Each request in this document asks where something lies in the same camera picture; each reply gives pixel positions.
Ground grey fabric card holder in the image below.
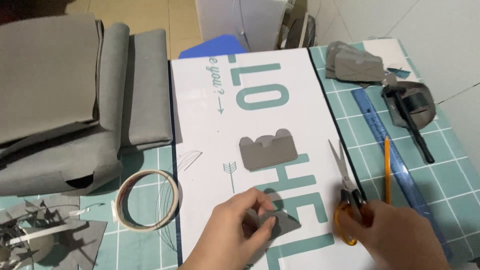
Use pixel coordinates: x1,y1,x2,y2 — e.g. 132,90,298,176
238,128,299,172

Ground heap of grey fabric scraps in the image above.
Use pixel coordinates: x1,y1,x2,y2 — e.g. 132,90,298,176
0,195,108,270

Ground blue transparent ruler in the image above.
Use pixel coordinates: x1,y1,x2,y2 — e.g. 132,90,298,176
351,88,451,260

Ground orange pencil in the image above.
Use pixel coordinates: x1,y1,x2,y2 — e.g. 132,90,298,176
384,135,392,205

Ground person's left hand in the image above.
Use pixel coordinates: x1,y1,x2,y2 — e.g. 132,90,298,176
179,187,277,270

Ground pile of grey cut pieces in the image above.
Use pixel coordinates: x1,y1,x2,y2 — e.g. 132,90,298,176
325,40,388,84

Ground person's right hand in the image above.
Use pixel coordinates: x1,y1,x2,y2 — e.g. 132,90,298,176
336,200,451,270

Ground teal checked tablecloth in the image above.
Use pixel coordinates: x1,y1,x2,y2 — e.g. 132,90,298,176
0,37,480,270

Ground black awl tool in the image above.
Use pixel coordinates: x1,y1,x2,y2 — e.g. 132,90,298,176
382,85,436,165

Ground grey folded fabric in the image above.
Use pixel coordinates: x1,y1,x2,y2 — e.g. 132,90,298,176
0,22,175,197

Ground white tape roll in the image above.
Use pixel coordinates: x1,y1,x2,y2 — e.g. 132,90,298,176
112,169,180,232

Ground white printed board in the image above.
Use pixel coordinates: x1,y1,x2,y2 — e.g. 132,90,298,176
170,47,377,270

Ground orange handled scissors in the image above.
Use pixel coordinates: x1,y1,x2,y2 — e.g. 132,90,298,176
328,138,376,247

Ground grey fabric cut piece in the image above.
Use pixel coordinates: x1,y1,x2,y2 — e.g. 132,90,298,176
242,208,303,263

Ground grey fabric with dark roll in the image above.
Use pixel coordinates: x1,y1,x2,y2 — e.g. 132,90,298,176
382,80,438,131

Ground white plastic box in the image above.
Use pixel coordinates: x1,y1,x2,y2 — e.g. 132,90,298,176
194,0,298,53

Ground black fan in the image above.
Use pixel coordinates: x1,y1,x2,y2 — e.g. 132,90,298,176
283,14,317,50

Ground blue sheet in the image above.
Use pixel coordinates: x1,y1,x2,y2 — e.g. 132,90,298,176
178,34,247,60

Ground taupe folded fabric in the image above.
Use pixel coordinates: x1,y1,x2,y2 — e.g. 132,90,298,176
0,14,104,146

